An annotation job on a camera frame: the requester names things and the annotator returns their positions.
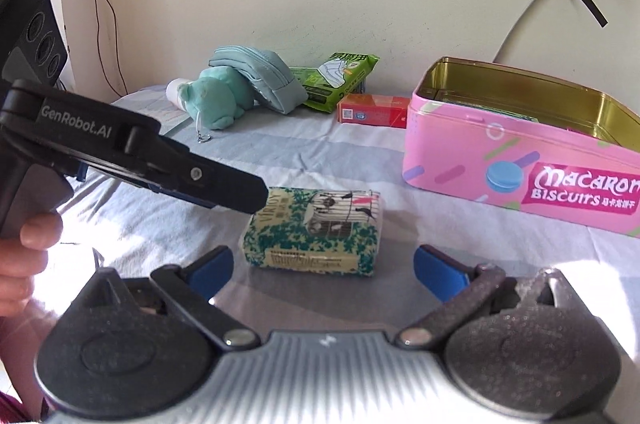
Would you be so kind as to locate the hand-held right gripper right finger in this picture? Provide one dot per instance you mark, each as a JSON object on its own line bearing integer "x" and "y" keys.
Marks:
{"x": 440, "y": 272}

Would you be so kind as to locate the metal keyring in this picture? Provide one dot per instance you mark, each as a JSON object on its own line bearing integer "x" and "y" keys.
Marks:
{"x": 202, "y": 137}

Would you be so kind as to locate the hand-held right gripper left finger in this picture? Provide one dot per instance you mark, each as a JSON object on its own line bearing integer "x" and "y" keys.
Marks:
{"x": 212, "y": 270}

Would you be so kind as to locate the pink biscuit tin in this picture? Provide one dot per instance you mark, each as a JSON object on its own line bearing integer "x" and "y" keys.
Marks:
{"x": 450, "y": 154}

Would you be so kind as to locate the green white flat packet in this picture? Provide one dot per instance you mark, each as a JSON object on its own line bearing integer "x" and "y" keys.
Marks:
{"x": 520, "y": 117}

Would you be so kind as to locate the person's left hand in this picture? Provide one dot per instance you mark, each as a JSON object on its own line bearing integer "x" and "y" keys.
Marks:
{"x": 30, "y": 254}

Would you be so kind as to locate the white pill bottle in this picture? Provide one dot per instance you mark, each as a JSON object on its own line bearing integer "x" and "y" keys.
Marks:
{"x": 174, "y": 92}

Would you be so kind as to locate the red cardboard box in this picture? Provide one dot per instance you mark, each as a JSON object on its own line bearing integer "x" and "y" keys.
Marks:
{"x": 370, "y": 112}

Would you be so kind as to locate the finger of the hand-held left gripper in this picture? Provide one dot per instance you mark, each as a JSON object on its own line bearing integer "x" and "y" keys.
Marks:
{"x": 220, "y": 184}

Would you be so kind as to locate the person's left forearm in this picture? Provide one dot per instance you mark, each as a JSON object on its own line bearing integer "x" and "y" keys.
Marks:
{"x": 22, "y": 359}

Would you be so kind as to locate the light blue fabric pouch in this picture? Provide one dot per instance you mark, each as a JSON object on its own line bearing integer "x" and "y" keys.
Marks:
{"x": 270, "y": 74}

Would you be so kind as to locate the teal plush toy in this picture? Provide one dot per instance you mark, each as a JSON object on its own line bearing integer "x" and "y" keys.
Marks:
{"x": 215, "y": 97}

